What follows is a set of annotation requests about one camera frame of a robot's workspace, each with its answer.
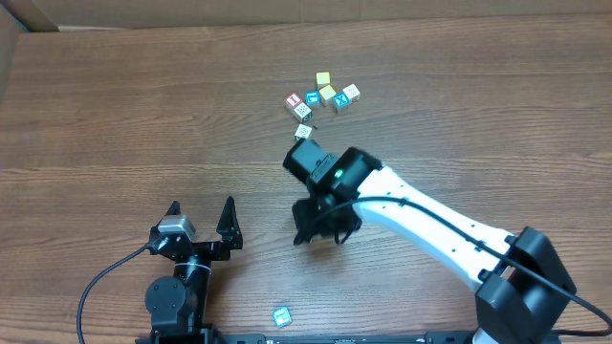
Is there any blue block near base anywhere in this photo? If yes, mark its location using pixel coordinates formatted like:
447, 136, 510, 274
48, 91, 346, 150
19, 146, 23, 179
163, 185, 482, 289
273, 307, 293, 328

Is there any white green Z block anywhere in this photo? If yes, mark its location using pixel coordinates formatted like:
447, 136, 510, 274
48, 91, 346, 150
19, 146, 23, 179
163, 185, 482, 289
295, 124, 313, 141

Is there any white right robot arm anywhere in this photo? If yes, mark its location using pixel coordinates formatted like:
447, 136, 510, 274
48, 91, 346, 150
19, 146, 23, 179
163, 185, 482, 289
283, 140, 576, 343

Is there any white block far right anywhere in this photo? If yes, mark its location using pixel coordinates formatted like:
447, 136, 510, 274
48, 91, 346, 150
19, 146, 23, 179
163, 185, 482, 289
342, 84, 361, 103

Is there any white green pattern block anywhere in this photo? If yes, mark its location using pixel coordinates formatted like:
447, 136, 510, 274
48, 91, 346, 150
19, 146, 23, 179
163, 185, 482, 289
293, 102, 313, 123

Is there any red I block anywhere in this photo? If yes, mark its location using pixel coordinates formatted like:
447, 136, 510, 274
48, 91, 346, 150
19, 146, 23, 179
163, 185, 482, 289
284, 93, 303, 111

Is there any yellow block near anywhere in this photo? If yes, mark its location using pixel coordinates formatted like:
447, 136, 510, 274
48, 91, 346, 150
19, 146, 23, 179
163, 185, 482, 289
318, 85, 337, 107

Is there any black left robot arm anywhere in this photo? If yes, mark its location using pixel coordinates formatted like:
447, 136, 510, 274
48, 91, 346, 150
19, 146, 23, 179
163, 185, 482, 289
138, 197, 243, 343

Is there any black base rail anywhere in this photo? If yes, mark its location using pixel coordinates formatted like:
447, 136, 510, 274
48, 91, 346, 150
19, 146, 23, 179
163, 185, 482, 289
135, 330, 561, 344

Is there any blue letter block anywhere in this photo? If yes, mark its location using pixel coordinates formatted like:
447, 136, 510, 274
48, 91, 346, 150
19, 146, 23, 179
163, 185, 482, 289
304, 91, 321, 109

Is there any yellow block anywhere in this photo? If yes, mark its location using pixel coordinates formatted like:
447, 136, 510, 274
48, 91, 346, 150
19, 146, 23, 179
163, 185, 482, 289
318, 85, 337, 107
316, 72, 331, 90

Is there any yellow block far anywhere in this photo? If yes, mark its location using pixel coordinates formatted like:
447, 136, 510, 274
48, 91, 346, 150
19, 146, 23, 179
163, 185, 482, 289
316, 72, 331, 90

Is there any blue X block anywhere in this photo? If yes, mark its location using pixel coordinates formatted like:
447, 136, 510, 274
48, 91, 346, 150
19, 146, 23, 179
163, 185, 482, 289
333, 92, 351, 113

